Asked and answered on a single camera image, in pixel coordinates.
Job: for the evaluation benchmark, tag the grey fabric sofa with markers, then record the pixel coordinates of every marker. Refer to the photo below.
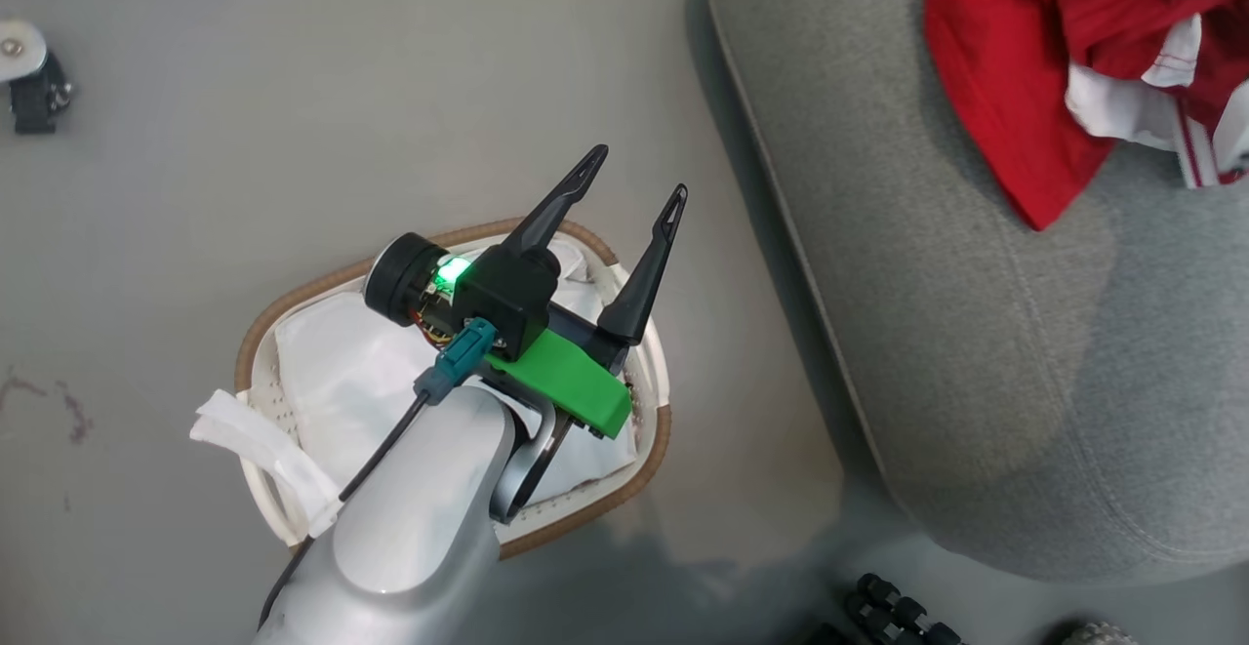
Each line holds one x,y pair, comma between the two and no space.
956,333

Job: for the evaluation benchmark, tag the grey speckled round object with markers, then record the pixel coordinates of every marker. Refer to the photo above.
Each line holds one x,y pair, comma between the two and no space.
1098,633

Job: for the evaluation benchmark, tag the red and white garment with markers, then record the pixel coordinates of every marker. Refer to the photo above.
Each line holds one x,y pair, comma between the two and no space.
1005,69

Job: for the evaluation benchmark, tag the small caster wheel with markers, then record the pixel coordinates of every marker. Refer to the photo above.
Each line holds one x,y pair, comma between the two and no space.
37,99

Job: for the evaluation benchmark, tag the white cloth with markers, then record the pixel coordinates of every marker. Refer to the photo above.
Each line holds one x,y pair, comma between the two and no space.
342,372

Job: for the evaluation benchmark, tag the black round wrist camera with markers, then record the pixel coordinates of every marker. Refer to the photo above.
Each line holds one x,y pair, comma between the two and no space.
398,279

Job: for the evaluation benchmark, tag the black ribbed robot wheel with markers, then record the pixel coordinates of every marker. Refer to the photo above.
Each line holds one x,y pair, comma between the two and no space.
898,616

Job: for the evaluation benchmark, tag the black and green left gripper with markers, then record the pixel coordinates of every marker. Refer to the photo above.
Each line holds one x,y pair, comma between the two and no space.
566,377

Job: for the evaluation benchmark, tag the white basket with brown rim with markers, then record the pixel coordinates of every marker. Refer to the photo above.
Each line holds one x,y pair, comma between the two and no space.
256,352

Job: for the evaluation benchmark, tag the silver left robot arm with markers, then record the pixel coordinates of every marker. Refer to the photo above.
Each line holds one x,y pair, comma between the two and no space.
420,518

